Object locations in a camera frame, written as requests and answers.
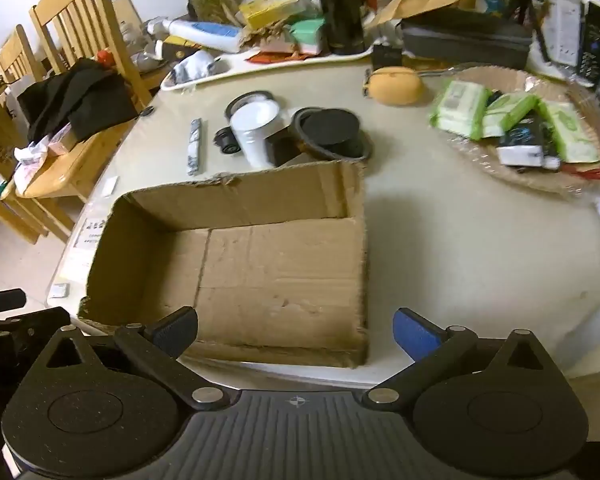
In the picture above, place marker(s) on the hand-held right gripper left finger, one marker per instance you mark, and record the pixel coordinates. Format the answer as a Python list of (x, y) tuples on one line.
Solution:
[(175, 332)]

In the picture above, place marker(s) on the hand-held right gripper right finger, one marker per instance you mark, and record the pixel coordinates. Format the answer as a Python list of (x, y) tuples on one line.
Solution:
[(415, 335)]

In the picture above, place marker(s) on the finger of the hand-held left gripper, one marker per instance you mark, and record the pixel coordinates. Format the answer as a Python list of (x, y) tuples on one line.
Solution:
[(2, 301), (25, 327)]

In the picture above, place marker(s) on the brown cardboard box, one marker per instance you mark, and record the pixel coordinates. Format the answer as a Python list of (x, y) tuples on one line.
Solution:
[(280, 270)]

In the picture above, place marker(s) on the small black lens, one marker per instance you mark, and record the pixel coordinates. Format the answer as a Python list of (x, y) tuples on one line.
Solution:
[(227, 142)]

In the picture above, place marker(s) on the small white card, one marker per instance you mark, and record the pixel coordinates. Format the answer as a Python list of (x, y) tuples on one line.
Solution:
[(60, 290), (110, 186)]

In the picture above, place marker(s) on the printed paper sheet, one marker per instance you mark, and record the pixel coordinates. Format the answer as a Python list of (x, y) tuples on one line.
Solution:
[(91, 239)]

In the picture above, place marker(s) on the white pink paper packet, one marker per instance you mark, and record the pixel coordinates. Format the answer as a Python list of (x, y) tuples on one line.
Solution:
[(32, 157)]

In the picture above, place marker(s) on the grey patterned stick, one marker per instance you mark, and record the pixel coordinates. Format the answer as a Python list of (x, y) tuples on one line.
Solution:
[(195, 147)]

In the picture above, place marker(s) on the white cylindrical can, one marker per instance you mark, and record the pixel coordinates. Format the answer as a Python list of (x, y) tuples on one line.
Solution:
[(255, 132)]

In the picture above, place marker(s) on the black cloth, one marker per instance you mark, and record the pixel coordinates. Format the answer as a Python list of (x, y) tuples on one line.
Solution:
[(80, 97)]

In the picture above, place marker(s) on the black squeeze tube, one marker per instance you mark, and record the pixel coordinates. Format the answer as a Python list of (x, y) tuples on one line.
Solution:
[(525, 142)]

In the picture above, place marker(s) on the black round dish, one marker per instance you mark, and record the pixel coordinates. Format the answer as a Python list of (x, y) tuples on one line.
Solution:
[(330, 130)]

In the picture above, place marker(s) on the small black round cap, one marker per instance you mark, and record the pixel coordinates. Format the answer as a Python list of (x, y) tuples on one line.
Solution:
[(147, 111)]

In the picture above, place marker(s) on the green wet wipe packet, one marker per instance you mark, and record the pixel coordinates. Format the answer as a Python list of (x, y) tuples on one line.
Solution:
[(460, 107), (570, 132), (510, 110)]

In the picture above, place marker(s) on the red orange wrapper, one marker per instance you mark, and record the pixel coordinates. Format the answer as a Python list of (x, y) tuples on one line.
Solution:
[(590, 174)]

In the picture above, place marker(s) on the wooden chair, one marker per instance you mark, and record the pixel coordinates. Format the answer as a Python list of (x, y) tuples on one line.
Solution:
[(22, 55), (85, 5)]

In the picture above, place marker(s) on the orange round pouch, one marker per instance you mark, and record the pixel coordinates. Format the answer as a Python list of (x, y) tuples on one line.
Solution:
[(397, 87)]

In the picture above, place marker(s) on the silver metal rod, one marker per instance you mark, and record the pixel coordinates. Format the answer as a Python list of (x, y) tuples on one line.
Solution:
[(437, 73)]

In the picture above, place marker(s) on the red ribbon bow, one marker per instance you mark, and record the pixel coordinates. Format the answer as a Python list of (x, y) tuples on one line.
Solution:
[(106, 58)]

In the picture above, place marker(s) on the white sock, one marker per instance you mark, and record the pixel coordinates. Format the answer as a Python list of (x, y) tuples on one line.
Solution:
[(195, 67)]

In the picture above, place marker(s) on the white tray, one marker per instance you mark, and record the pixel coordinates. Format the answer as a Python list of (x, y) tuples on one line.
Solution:
[(240, 67)]

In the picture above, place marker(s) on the black box with gold emblem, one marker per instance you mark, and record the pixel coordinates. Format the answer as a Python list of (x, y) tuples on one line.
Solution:
[(180, 53)]

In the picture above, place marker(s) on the red packet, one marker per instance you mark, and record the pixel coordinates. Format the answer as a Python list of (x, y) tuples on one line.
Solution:
[(275, 56)]

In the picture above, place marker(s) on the dark grey zip case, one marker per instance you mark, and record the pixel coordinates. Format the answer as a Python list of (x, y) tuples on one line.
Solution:
[(465, 40)]

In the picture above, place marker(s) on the white lotion bottle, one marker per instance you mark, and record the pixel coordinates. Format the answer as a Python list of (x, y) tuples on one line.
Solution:
[(205, 34)]

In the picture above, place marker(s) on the crumpled brown paper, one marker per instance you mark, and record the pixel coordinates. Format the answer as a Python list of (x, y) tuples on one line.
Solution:
[(265, 37)]

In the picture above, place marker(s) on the green box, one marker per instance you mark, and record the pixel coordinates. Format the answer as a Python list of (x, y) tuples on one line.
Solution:
[(309, 36)]

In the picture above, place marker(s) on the brown paper bag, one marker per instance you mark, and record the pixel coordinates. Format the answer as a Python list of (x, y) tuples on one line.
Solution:
[(232, 5)]

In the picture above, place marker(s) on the black thermos bottle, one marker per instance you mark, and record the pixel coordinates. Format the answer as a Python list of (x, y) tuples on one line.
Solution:
[(342, 10)]

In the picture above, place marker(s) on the yellow box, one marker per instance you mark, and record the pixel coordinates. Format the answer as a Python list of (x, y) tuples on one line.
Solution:
[(270, 10)]

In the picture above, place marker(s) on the black printed carton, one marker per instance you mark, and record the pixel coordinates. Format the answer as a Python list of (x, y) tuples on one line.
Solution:
[(595, 42)]

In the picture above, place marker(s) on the white carton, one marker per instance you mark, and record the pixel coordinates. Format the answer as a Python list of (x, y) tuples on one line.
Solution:
[(565, 25)]

